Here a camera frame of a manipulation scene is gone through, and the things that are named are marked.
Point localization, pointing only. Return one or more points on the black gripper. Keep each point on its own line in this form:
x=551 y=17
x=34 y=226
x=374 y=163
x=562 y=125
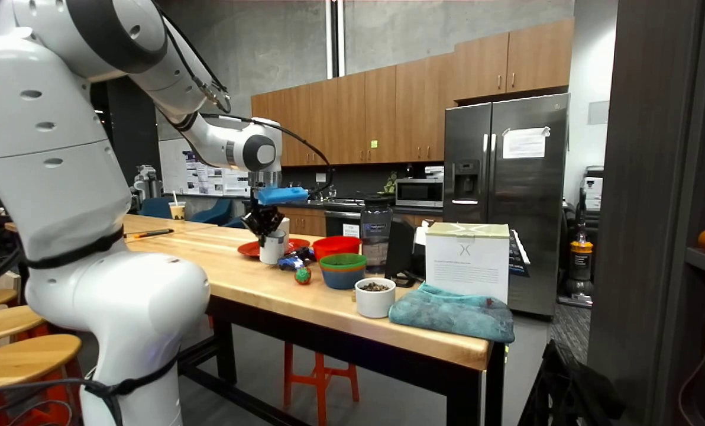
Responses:
x=263 y=218

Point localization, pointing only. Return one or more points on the pale grey mug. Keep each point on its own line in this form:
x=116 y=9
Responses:
x=273 y=252

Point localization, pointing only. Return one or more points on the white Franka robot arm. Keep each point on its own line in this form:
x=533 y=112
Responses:
x=60 y=174

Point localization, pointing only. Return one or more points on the red plate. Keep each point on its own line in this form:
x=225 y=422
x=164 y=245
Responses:
x=247 y=252

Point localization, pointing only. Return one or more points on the blue and black snack bag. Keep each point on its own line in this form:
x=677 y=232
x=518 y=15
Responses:
x=297 y=259

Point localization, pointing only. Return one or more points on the brown wooden base cabinet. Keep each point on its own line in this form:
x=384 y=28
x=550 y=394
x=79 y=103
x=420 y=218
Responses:
x=305 y=220

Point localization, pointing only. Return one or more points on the red and green ball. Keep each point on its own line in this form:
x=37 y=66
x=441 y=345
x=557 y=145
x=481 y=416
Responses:
x=300 y=275

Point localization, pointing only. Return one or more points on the blue chair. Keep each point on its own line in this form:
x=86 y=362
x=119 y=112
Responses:
x=210 y=214

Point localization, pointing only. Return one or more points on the white poster board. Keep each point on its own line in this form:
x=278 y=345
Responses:
x=210 y=181

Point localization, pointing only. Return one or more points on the black oven range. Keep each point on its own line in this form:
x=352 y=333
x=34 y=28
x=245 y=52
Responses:
x=343 y=223

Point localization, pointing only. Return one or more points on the green and blue bowl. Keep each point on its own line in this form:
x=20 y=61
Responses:
x=342 y=271

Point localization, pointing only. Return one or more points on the yellow paper cup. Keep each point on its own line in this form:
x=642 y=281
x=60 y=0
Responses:
x=177 y=208

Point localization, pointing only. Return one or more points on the dark translucent pitcher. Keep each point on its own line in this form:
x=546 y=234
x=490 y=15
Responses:
x=377 y=236

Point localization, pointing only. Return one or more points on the dark pen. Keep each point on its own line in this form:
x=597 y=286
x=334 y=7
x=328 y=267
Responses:
x=155 y=232

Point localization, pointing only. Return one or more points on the small white bowl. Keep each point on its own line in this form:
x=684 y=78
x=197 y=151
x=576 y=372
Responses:
x=374 y=298

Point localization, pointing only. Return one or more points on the small green plant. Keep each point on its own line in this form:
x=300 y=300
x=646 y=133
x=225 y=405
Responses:
x=388 y=184

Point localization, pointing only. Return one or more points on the orange metal stool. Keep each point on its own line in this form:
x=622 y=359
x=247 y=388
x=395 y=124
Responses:
x=317 y=381

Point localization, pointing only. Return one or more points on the silver microwave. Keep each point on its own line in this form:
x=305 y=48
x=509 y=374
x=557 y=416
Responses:
x=420 y=192

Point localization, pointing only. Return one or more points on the teal cloth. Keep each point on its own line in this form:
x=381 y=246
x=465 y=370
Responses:
x=451 y=312

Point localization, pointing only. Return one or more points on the white cardboard box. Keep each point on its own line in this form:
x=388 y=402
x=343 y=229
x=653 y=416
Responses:
x=468 y=260

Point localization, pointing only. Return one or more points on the grey vertical pipe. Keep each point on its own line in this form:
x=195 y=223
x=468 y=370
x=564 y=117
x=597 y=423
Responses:
x=336 y=37

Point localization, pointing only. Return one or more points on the stainless steel refrigerator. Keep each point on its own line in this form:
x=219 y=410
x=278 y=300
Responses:
x=525 y=214

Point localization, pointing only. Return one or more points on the white paper on refrigerator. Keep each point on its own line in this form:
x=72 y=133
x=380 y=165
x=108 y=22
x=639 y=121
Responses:
x=524 y=142

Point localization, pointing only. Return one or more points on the yellow and grey vacuum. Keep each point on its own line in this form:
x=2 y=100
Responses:
x=581 y=263

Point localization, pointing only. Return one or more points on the white countertop appliance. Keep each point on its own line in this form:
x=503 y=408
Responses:
x=591 y=190

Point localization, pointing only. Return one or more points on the dark storage shelf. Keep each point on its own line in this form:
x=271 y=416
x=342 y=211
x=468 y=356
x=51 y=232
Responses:
x=651 y=197

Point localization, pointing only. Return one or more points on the black table frame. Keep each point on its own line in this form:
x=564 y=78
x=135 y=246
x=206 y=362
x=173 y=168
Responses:
x=329 y=345

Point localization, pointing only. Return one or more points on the brown wooden wall cabinets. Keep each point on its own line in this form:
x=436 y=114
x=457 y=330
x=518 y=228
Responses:
x=447 y=95

